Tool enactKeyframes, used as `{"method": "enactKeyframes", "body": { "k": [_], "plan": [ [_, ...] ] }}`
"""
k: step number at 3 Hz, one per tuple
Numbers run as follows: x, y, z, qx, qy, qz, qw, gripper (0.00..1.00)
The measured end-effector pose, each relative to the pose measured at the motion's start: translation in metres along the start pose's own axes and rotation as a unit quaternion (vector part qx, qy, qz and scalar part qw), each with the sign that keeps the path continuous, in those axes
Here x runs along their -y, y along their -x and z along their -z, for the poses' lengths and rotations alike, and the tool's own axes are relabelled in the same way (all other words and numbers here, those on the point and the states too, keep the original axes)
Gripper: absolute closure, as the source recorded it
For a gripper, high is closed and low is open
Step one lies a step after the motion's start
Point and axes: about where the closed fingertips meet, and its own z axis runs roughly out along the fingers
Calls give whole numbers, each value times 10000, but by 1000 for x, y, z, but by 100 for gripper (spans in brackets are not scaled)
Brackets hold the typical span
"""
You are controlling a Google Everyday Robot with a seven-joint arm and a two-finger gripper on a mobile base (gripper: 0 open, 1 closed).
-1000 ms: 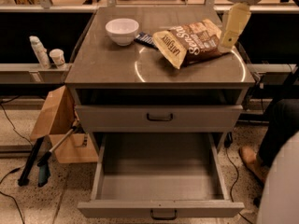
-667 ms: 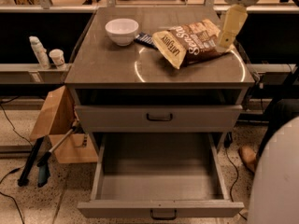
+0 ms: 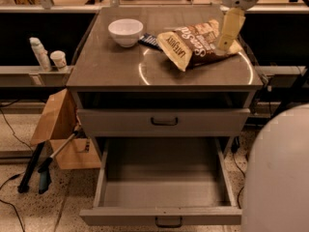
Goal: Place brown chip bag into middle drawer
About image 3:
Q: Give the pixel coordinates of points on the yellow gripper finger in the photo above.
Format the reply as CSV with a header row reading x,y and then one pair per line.
x,y
229,30

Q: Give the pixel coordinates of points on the brown and yellow chip bag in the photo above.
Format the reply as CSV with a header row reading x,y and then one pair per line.
x,y
194,45

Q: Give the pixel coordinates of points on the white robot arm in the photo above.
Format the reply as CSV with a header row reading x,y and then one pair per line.
x,y
276,188

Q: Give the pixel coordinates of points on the grey drawer cabinet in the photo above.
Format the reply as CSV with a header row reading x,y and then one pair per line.
x,y
107,76

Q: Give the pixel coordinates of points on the closed upper grey drawer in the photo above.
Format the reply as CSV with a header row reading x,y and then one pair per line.
x,y
163,122

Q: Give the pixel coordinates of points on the open grey middle drawer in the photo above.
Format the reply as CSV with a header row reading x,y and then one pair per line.
x,y
167,182

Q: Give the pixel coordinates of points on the dark blue snack bar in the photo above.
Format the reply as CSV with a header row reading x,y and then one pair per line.
x,y
149,41

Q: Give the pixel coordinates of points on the white ceramic bowl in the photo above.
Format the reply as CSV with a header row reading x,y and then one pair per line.
x,y
126,32

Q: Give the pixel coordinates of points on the white paper cup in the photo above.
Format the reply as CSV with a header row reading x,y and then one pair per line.
x,y
59,59

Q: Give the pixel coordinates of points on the white spray bottle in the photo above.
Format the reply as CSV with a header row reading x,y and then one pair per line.
x,y
40,53

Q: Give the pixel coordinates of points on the brown cardboard box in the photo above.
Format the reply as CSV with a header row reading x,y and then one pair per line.
x,y
56,125

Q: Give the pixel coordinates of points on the black and teal grabber tool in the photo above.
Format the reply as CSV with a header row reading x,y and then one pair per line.
x,y
45,179

